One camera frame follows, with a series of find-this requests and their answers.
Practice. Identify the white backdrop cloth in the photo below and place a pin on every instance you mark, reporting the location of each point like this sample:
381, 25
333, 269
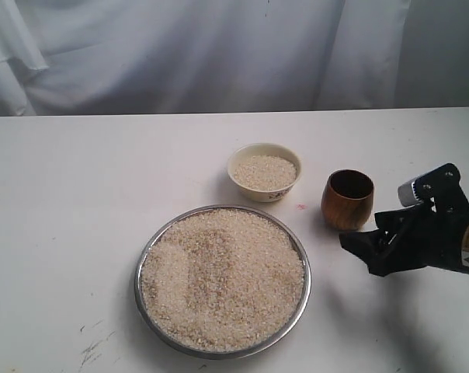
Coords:
127, 57

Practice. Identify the small cream ceramic bowl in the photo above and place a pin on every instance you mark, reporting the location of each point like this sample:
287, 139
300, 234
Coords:
264, 172

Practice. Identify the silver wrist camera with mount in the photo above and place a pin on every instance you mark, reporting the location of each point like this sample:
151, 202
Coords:
442, 185

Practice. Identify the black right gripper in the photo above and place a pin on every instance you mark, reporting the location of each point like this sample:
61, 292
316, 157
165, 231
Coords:
424, 238

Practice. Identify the brown wooden cup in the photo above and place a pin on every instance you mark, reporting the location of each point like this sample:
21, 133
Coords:
347, 200

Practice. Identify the large steel rice plate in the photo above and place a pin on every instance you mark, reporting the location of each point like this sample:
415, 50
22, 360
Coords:
222, 282

